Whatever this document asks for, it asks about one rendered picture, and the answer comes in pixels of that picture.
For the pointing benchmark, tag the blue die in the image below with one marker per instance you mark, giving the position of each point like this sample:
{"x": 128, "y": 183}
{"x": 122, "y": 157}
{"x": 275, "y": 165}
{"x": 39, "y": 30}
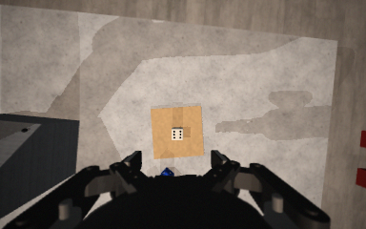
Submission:
{"x": 167, "y": 172}

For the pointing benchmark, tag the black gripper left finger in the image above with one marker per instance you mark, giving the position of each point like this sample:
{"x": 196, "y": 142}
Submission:
{"x": 70, "y": 202}

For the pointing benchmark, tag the white die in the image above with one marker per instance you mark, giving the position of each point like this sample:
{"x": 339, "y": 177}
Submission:
{"x": 177, "y": 133}

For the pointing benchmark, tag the tan flat mat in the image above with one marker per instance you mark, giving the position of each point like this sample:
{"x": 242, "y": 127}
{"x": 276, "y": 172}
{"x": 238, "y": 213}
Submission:
{"x": 189, "y": 118}

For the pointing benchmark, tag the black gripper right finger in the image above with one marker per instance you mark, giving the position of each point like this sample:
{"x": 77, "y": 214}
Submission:
{"x": 284, "y": 207}

